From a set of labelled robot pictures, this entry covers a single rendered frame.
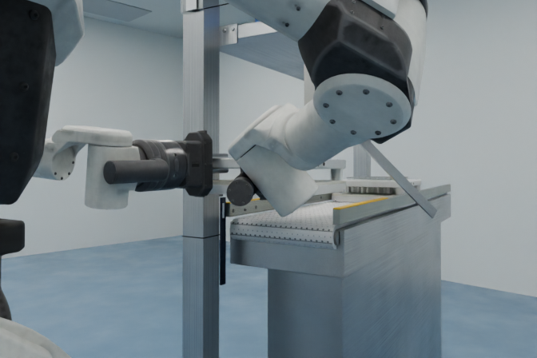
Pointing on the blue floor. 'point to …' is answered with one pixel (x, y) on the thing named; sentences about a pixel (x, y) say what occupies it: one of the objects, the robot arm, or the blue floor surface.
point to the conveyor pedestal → (361, 308)
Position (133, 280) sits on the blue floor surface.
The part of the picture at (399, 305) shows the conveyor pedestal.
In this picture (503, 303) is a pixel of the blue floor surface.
